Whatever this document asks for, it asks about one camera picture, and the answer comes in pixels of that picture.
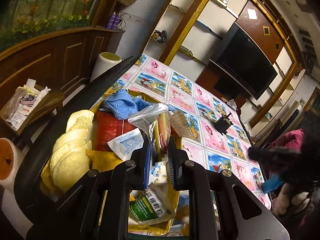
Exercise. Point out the black wall television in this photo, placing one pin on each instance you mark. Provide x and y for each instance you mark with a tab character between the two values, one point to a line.
242	59

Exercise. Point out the yellow sponge cloth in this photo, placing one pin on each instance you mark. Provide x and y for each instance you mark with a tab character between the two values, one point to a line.
69	161

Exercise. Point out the white desiccant packet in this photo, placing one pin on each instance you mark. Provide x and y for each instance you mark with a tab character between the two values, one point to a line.
125	144

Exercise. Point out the white paper roll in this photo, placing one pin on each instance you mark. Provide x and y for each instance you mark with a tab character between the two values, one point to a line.
104	62

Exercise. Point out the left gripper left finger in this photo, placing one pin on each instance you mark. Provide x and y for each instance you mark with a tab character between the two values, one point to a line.
139	175

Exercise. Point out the white plastic bag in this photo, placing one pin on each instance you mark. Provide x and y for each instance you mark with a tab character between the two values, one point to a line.
232	104

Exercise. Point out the purple bottles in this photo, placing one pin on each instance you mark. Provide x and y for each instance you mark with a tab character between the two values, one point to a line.
113	21

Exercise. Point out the lemon print tissue pack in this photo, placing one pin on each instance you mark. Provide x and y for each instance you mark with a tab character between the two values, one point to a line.
158	174

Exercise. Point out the wooden side cabinet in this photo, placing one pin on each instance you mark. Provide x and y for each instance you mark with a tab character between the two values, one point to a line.
61	60

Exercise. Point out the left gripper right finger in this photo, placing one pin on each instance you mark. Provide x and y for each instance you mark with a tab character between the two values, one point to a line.
177	167

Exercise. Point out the black pen holder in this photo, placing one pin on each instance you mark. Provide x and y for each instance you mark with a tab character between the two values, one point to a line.
223	123

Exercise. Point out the wooden tray with clutter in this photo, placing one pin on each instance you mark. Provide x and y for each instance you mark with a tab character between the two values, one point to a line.
29	103

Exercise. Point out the green white packet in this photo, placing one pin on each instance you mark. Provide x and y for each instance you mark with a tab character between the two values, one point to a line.
151	206

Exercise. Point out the blue knitted cloth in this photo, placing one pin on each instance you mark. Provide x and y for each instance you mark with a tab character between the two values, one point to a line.
124	106

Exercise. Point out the clear bag coloured sticks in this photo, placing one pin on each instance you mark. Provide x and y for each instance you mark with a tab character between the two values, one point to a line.
154	121

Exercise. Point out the red shiny cloth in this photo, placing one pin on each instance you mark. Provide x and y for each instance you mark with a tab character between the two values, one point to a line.
109	127

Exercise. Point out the colourful picture tablecloth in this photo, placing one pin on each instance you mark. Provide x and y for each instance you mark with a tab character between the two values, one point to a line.
213	150

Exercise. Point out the yellow storage box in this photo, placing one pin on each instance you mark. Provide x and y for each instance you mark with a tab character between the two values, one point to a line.
106	161

